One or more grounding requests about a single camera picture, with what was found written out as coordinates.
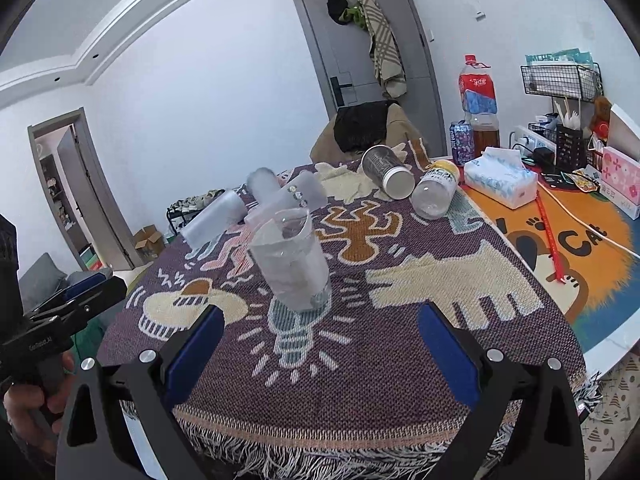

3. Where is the beige chair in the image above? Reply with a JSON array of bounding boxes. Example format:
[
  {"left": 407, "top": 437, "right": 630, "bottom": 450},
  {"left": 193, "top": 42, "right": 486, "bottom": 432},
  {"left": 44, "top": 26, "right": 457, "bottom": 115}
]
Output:
[{"left": 310, "top": 102, "right": 431, "bottom": 163}]

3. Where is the frosted cup with dots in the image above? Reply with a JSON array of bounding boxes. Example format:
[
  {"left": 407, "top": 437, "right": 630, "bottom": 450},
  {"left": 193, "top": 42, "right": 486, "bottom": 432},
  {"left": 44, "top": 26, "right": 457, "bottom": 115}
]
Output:
[{"left": 246, "top": 167, "right": 328, "bottom": 212}]

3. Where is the pink floral tissue box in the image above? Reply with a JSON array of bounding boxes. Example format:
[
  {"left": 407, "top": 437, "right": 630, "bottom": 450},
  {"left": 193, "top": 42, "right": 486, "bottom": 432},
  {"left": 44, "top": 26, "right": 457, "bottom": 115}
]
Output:
[{"left": 600, "top": 146, "right": 640, "bottom": 207}]

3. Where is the brown plush toy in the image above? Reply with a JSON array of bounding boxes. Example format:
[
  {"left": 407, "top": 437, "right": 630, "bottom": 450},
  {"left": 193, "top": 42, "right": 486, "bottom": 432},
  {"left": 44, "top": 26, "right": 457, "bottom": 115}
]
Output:
[{"left": 587, "top": 96, "right": 613, "bottom": 137}]

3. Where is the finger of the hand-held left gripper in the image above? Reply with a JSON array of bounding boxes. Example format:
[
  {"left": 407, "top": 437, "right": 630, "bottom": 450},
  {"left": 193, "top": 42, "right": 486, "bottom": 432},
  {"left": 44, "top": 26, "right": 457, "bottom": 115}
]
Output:
[
  {"left": 30, "top": 276, "right": 128, "bottom": 343},
  {"left": 37, "top": 267, "right": 115, "bottom": 313}
]

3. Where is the black jacket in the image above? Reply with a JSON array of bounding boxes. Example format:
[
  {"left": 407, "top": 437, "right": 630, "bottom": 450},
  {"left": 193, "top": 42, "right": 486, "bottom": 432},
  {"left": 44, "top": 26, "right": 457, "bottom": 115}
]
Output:
[{"left": 334, "top": 101, "right": 397, "bottom": 154}]

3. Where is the black wire wall basket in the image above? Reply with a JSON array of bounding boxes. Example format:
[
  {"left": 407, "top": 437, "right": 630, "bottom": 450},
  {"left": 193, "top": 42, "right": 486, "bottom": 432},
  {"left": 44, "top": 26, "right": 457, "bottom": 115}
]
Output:
[{"left": 520, "top": 62, "right": 603, "bottom": 102}]

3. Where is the yellow snack packet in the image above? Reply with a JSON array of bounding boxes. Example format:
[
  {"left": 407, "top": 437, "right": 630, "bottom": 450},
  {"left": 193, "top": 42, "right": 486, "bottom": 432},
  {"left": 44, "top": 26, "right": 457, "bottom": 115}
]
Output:
[{"left": 570, "top": 169, "right": 602, "bottom": 194}]

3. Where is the white box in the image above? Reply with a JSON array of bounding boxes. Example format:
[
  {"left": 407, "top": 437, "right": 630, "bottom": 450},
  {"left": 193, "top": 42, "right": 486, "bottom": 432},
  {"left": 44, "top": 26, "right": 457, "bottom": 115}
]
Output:
[{"left": 606, "top": 104, "right": 640, "bottom": 162}]

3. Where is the black shoe rack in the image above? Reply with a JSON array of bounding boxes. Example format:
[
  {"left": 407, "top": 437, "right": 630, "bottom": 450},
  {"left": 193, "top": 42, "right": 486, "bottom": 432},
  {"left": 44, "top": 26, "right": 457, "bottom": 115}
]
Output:
[{"left": 166, "top": 189, "right": 227, "bottom": 237}]

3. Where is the frosted plastic cup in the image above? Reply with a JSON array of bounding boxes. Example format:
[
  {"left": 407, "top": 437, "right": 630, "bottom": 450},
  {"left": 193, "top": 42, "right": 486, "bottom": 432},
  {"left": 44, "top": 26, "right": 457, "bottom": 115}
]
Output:
[{"left": 179, "top": 189, "right": 248, "bottom": 250}]

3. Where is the cardboard box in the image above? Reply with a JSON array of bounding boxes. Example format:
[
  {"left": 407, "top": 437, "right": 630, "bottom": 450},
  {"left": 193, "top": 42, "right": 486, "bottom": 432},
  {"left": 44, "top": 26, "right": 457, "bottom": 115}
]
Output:
[{"left": 132, "top": 227, "right": 167, "bottom": 262}]

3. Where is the white power strip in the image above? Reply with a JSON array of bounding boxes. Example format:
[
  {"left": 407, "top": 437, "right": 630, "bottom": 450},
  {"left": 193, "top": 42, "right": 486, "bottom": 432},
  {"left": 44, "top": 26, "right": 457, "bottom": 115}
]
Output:
[{"left": 510, "top": 125, "right": 558, "bottom": 155}]

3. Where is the plaid beige scarf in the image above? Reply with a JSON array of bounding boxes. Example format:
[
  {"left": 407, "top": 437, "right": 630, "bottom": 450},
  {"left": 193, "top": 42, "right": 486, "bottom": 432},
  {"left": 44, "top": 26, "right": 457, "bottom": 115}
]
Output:
[{"left": 354, "top": 0, "right": 408, "bottom": 99}]

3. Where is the white tissue pack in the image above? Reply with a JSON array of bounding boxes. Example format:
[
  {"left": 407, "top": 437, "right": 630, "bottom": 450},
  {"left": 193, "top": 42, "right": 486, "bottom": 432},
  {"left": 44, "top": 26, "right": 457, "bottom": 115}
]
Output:
[{"left": 464, "top": 146, "right": 539, "bottom": 210}]

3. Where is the purple drink can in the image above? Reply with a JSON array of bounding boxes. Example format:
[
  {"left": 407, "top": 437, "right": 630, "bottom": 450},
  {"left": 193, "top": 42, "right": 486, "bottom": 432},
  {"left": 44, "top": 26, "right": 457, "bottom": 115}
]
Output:
[{"left": 450, "top": 121, "right": 476, "bottom": 163}]

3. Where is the printed woven blanket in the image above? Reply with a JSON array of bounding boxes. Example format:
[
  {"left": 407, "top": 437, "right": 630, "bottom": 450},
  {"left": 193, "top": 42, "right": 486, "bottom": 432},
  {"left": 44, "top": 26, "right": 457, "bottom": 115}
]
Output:
[{"left": 97, "top": 140, "right": 603, "bottom": 480}]

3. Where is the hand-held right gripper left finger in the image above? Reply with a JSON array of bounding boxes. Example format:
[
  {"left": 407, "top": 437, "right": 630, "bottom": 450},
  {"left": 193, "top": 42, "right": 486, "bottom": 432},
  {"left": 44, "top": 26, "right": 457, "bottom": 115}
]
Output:
[{"left": 57, "top": 305, "right": 226, "bottom": 480}]

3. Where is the grey sofa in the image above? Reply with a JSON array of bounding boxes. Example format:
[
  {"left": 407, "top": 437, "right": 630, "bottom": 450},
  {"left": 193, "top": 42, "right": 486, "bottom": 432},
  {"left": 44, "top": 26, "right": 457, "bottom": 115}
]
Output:
[{"left": 17, "top": 254, "right": 113, "bottom": 311}]

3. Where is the orange cat mat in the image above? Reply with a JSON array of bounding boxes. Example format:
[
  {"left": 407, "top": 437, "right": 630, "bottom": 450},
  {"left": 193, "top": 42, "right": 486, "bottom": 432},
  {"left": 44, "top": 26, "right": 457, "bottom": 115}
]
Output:
[{"left": 460, "top": 175, "right": 640, "bottom": 356}]

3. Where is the grey paper cup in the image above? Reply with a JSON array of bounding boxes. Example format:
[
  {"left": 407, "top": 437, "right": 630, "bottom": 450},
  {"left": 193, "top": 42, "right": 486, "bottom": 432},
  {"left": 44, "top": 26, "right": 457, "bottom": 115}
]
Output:
[{"left": 361, "top": 144, "right": 417, "bottom": 200}]

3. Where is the green plush toy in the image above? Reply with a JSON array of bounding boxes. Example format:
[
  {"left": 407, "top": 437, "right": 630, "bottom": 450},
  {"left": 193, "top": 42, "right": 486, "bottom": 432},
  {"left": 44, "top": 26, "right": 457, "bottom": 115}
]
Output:
[{"left": 337, "top": 6, "right": 367, "bottom": 27}]

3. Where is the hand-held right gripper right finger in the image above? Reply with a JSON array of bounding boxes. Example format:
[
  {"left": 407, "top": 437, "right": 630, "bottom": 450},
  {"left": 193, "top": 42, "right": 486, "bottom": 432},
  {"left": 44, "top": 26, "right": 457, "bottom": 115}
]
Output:
[{"left": 416, "top": 304, "right": 586, "bottom": 480}]

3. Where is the black mesh utensil holder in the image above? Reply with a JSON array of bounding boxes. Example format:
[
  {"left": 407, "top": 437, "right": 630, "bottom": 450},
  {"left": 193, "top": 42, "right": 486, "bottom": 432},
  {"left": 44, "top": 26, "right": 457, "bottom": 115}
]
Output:
[{"left": 554, "top": 122, "right": 587, "bottom": 173}]

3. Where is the large red label bottle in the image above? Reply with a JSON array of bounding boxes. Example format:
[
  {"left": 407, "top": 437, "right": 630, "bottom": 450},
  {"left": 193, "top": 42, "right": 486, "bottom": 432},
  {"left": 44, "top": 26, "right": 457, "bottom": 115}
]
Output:
[{"left": 458, "top": 54, "right": 501, "bottom": 158}]

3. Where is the grey interior door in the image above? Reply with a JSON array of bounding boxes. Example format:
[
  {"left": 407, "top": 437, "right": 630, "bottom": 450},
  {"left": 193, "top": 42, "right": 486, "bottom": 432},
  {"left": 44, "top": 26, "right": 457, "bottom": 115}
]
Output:
[{"left": 27, "top": 109, "right": 147, "bottom": 272}]

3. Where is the black door lock handle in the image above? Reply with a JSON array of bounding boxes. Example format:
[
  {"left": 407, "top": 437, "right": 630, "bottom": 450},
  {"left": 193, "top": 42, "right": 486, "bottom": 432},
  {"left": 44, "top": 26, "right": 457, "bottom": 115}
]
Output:
[{"left": 330, "top": 76, "right": 353, "bottom": 107}]

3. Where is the white cable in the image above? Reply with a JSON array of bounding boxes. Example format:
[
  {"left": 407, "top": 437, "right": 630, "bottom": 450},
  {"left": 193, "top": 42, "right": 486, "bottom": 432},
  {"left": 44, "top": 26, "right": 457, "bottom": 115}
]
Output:
[{"left": 520, "top": 160, "right": 640, "bottom": 263}]

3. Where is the patterned floor mat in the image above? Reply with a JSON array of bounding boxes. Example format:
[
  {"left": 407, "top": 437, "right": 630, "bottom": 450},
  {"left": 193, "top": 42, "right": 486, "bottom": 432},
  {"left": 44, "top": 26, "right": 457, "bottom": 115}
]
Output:
[{"left": 582, "top": 352, "right": 640, "bottom": 480}]

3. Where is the clear jar with yellow lid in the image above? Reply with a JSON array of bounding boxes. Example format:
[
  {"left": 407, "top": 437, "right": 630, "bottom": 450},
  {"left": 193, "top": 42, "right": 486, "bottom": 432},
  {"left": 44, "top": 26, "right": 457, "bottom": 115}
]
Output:
[{"left": 410, "top": 159, "right": 461, "bottom": 221}]

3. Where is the person's left hand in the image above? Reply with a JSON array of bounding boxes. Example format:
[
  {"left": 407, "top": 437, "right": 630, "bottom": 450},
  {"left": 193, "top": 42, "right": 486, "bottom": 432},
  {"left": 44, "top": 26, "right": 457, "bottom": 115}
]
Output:
[{"left": 2, "top": 352, "right": 77, "bottom": 461}]

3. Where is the clear plastic cup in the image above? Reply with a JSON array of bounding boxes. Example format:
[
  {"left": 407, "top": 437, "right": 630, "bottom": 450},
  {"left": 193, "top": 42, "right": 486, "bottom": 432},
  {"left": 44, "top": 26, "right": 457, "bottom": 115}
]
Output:
[{"left": 248, "top": 208, "right": 333, "bottom": 313}]

